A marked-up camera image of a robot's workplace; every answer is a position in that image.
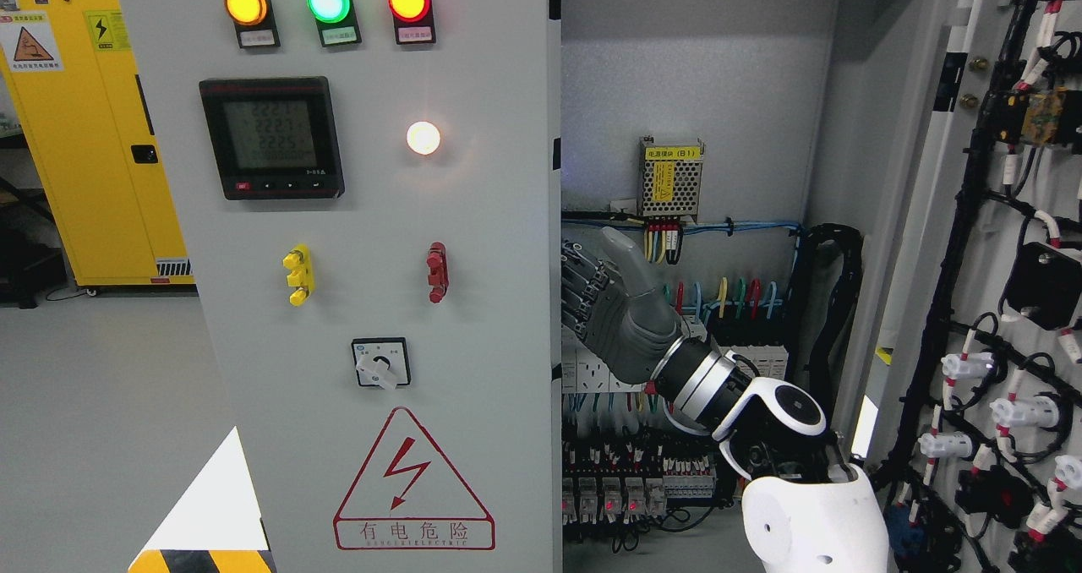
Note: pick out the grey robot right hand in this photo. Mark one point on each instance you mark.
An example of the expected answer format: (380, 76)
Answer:
(616, 307)

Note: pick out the black surge protector block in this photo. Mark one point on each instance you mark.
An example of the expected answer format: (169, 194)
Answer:
(761, 339)

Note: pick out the perforated metal power supply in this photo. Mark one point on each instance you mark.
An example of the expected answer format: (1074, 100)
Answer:
(670, 174)

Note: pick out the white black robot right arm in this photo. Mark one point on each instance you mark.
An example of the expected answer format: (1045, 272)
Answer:
(805, 508)

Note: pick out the yellow terminal posts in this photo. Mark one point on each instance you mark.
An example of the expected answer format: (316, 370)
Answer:
(300, 274)

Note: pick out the black rotary selector switch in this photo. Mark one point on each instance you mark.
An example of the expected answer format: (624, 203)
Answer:
(381, 362)

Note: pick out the red indicator lamp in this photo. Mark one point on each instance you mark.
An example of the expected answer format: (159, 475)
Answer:
(413, 21)

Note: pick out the black digital power meter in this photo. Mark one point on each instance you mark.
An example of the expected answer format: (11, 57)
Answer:
(273, 138)

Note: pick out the lower relay terminal row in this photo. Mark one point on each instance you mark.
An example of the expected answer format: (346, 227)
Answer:
(633, 478)

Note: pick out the red terminal posts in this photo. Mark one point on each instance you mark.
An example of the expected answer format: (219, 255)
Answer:
(438, 277)

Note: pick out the green indicator lamp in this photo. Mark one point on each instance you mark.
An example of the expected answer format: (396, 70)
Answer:
(336, 22)

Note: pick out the white indicator lamp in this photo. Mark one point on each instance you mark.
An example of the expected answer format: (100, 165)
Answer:
(423, 137)

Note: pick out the grey cabinet door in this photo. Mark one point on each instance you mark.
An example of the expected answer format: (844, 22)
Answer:
(481, 359)
(950, 139)

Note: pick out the yellow safety storage cabinet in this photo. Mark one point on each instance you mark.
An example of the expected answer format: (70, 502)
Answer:
(72, 74)

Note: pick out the white breaker socket row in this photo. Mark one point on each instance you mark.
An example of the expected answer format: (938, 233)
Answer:
(583, 372)

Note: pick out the red electric hazard sign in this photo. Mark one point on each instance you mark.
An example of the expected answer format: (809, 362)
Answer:
(407, 495)

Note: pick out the amber indicator lamp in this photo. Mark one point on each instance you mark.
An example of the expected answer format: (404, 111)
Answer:
(253, 22)

